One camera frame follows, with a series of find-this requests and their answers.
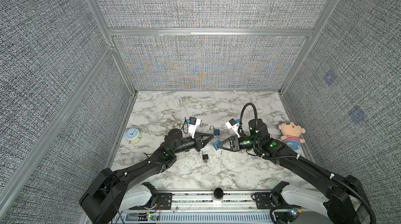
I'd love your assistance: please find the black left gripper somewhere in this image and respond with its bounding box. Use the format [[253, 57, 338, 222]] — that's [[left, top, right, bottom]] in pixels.
[[173, 133, 214, 156]]

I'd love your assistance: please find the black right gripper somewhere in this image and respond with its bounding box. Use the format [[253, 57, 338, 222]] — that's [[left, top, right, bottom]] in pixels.
[[217, 136, 261, 152]]

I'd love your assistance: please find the blue padlock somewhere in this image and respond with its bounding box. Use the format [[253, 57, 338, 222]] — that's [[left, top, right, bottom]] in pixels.
[[213, 140, 220, 150], [209, 125, 220, 137]]

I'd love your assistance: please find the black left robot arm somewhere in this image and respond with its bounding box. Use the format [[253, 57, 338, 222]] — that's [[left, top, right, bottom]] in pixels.
[[79, 129, 214, 224]]

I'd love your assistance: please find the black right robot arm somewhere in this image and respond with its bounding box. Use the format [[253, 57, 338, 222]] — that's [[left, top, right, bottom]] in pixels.
[[226, 119, 377, 224]]

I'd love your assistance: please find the pink plush doll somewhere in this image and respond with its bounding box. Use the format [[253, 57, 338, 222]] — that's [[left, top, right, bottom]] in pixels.
[[278, 122, 306, 151]]

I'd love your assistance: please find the small blue alarm clock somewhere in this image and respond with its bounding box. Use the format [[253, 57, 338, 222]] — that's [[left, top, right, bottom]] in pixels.
[[125, 127, 142, 145]]

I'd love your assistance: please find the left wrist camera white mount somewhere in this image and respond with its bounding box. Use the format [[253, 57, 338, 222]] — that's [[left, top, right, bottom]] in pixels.
[[187, 116, 201, 138]]

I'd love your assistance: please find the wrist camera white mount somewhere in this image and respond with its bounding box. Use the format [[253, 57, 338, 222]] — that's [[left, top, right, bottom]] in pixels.
[[187, 116, 201, 138], [225, 118, 241, 137]]

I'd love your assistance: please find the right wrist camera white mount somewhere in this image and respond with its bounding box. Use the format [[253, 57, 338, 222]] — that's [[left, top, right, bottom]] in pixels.
[[225, 118, 241, 137]]

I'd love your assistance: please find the black knob on rail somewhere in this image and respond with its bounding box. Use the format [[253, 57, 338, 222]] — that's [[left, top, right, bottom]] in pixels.
[[213, 187, 225, 202]]

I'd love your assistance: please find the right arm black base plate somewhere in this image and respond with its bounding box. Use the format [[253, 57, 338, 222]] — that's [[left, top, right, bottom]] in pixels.
[[252, 192, 301, 210]]

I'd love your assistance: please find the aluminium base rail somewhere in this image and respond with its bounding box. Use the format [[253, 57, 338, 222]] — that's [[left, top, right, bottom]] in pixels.
[[79, 189, 348, 224]]

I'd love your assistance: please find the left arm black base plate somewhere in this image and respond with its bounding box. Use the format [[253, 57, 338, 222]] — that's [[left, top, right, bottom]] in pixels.
[[129, 193, 173, 211]]

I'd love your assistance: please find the black corrugated cable conduit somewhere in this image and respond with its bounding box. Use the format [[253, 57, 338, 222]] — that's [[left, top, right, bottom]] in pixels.
[[239, 102, 377, 224]]

